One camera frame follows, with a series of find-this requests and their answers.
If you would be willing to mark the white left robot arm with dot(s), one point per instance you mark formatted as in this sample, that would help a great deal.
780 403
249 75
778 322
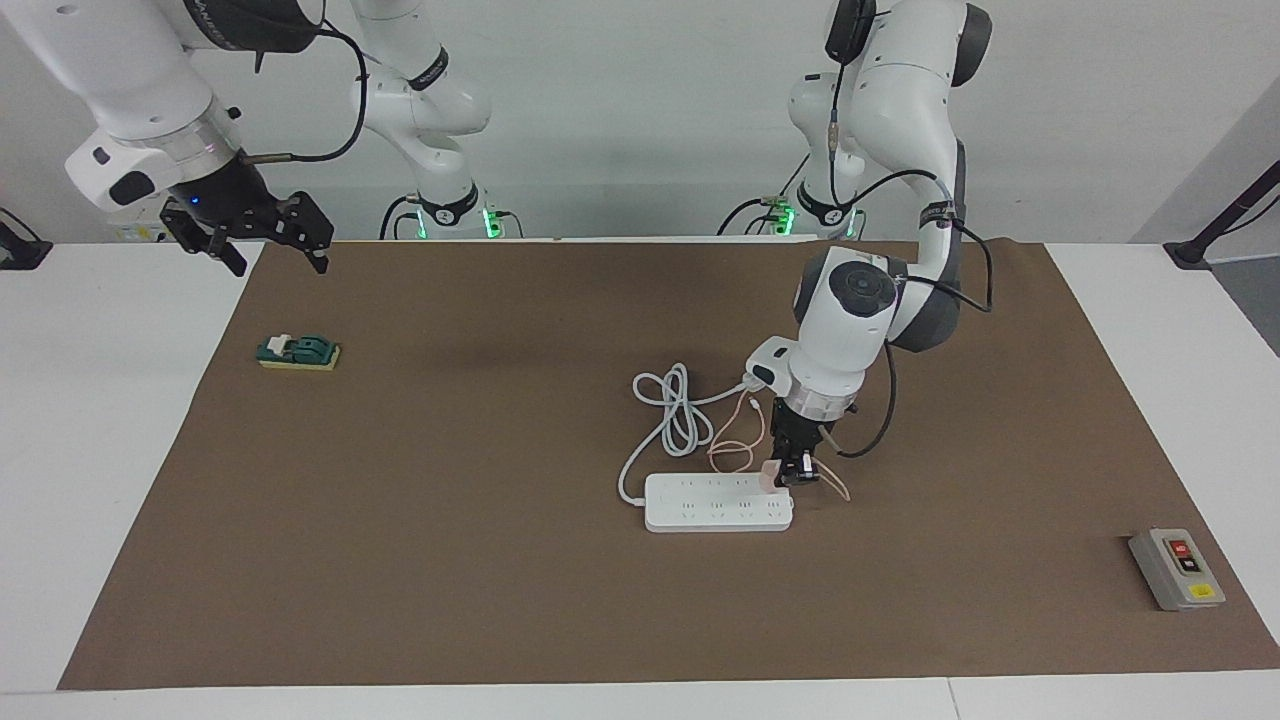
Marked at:
850 320

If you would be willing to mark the black angled stand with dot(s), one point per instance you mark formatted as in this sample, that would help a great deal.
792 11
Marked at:
1225 215

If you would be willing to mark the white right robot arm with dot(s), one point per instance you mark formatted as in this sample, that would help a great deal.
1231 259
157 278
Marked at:
120 70

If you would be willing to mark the white box yellow labels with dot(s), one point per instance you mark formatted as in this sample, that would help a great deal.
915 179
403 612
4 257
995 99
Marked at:
135 228

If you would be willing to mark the grey on-off switch box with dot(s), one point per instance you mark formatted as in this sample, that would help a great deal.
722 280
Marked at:
1175 572

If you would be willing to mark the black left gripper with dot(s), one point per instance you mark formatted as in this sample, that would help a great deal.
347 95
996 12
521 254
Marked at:
800 432

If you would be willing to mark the green circuit board fixture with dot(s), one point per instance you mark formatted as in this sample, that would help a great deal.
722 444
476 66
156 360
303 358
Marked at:
305 350

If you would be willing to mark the brown table mat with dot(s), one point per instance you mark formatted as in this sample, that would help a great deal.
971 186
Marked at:
500 580

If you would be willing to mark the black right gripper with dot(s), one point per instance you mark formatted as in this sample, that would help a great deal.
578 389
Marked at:
230 195

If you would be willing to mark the pink usb charger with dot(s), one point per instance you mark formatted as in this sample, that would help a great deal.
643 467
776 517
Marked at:
770 478

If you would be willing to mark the white power strip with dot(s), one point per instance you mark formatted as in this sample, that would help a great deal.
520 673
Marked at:
710 510

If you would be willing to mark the black table clamp mount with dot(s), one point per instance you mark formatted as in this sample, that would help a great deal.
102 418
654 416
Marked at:
20 250

